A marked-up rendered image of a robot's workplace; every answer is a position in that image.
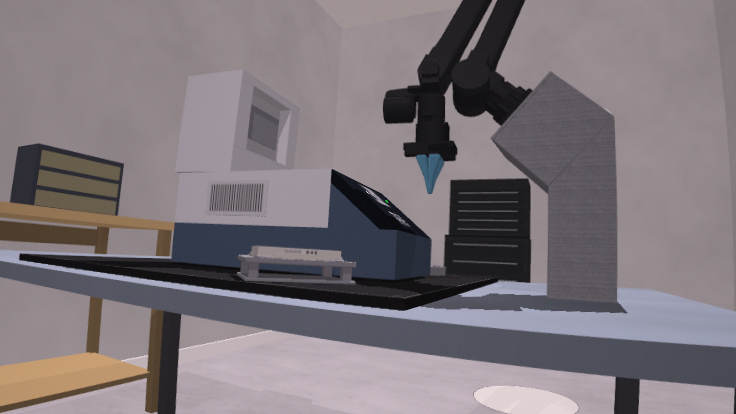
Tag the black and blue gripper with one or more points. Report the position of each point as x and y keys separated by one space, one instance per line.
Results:
x=430 y=142

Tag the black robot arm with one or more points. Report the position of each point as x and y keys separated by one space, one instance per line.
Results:
x=471 y=77

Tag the white real-time pcr cycler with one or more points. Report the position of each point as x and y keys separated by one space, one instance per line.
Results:
x=222 y=211

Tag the white well pcr plate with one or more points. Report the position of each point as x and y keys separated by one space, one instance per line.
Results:
x=296 y=253

